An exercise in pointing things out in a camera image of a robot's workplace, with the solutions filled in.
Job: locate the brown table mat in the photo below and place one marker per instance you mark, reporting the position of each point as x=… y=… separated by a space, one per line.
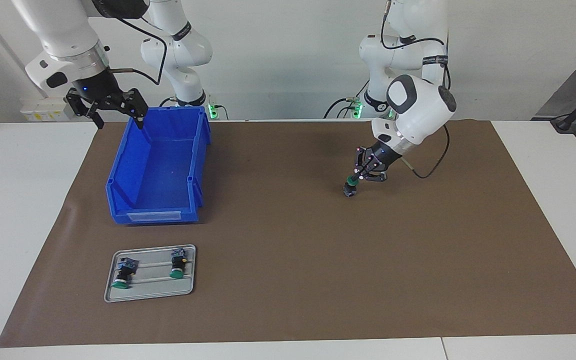
x=293 y=260

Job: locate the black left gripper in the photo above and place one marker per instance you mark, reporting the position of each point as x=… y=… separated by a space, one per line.
x=385 y=155

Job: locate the green capped push button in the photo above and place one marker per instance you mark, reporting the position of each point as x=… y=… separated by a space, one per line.
x=127 y=272
x=177 y=265
x=350 y=190

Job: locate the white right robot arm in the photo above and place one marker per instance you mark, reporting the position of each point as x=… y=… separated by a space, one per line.
x=63 y=30

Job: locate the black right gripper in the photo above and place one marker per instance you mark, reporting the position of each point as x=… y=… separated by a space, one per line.
x=93 y=87

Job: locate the white power strip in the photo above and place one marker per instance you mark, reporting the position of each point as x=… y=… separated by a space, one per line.
x=43 y=110

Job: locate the grey metal tray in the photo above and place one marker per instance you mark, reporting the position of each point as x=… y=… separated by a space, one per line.
x=153 y=290

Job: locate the blue plastic storage bin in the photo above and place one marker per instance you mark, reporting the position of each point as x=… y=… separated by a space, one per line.
x=158 y=170

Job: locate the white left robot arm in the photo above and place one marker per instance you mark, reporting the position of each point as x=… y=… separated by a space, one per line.
x=423 y=115

